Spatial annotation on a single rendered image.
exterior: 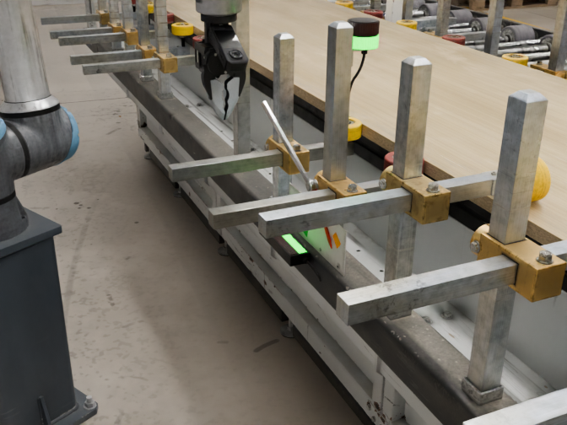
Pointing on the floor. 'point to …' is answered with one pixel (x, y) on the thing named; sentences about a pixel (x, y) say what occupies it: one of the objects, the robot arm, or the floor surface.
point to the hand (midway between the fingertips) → (224, 115)
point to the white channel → (394, 10)
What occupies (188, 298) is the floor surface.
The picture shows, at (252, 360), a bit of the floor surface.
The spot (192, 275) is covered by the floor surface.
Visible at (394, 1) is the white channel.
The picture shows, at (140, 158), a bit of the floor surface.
